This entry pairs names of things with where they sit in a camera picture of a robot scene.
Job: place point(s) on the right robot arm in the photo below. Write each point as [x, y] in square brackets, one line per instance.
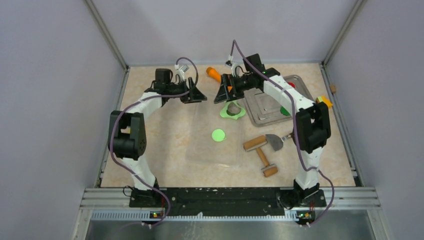
[311, 121]

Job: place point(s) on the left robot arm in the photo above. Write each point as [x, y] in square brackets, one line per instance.
[127, 138]

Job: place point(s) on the green dough disc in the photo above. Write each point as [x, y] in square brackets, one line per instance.
[284, 112]

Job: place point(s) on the wooden double-ended roller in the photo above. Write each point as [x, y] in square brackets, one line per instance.
[255, 144]

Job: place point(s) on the metal scraper wooden handle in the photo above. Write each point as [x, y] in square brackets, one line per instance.
[277, 142]

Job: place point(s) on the orange plastic rolling pin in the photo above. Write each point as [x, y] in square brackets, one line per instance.
[214, 74]

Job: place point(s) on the aluminium frame rail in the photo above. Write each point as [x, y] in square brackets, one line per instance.
[352, 213]

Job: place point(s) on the round cut green wrapper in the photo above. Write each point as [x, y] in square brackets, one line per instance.
[218, 135]

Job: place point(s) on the orange yellow foam block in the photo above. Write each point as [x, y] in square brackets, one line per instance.
[325, 100]

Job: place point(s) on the red dough disc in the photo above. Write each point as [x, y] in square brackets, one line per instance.
[291, 84]

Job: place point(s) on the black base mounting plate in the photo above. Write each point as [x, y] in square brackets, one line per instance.
[225, 201]

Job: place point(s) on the small wooden block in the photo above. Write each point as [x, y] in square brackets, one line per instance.
[333, 88]

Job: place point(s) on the green dough lump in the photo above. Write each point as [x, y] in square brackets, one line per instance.
[232, 110]

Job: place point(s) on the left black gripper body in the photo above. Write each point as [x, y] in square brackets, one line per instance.
[180, 88]

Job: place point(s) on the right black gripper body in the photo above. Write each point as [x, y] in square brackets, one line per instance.
[239, 85]

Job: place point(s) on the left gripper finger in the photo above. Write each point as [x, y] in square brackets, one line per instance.
[194, 91]
[189, 100]

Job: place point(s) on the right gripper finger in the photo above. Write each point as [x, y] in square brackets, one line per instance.
[225, 83]
[226, 97]

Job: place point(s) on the stainless steel tray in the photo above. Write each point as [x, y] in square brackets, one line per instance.
[263, 110]

